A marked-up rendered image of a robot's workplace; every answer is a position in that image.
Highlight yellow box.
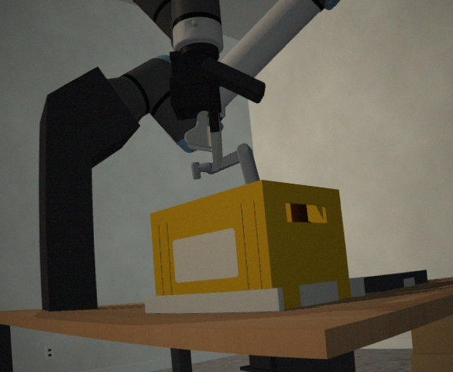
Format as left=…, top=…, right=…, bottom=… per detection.
left=151, top=180, right=352, bottom=309

